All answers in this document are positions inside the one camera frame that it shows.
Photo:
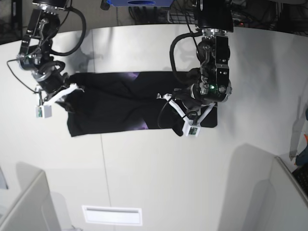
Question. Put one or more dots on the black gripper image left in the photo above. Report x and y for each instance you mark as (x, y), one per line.
(51, 81)

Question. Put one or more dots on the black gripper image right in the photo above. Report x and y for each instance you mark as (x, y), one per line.
(192, 102)

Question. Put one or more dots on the black T-shirt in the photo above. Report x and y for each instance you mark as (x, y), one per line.
(117, 102)

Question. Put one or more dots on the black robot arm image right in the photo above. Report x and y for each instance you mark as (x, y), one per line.
(210, 83)

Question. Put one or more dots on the blue box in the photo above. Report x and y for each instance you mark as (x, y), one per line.
(150, 3)

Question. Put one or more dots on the orange and teal tool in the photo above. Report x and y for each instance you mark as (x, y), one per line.
(302, 158)

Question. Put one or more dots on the black keyboard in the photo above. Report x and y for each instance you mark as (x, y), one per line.
(301, 176)

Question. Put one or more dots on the grey partition panel left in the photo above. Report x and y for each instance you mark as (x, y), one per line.
(33, 210)

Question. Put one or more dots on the grey partition panel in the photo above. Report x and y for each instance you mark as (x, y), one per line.
(279, 203)
(33, 210)

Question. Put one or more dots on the white table label plate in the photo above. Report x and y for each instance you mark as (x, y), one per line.
(113, 215)

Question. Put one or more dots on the grey partition panel right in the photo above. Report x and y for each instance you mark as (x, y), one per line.
(279, 203)

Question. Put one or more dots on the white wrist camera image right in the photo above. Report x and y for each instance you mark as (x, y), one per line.
(192, 118)

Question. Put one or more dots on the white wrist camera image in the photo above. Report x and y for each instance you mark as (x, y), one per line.
(44, 107)
(192, 118)

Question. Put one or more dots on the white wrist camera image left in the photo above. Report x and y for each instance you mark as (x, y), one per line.
(44, 107)

